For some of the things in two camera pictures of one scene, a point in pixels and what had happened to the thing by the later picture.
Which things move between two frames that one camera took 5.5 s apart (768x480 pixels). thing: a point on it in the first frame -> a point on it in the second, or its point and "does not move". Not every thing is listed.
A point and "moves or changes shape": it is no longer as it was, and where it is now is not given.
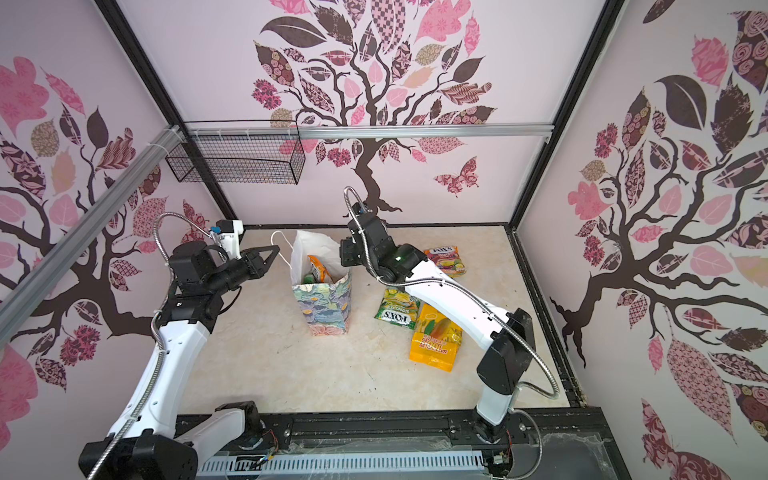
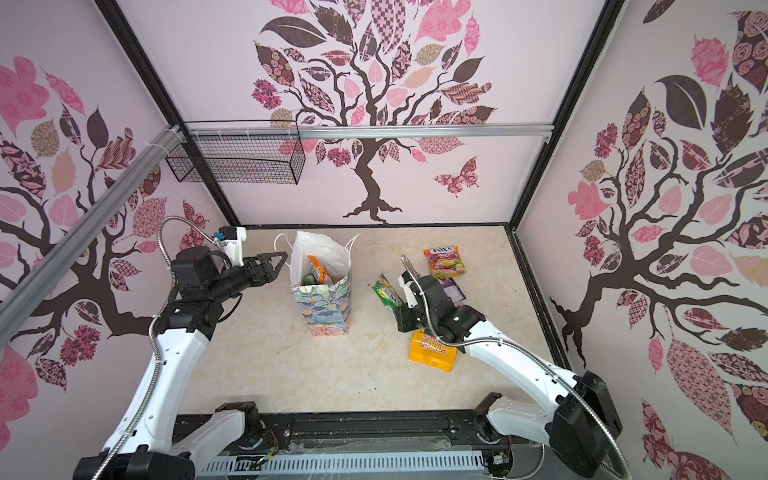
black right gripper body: (353, 255) -> (414, 317)
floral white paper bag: (326, 307) does not move
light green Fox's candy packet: (399, 307) moves or changes shape
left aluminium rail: (16, 307) does not move
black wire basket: (243, 151) does not move
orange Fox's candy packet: (448, 260) does not move
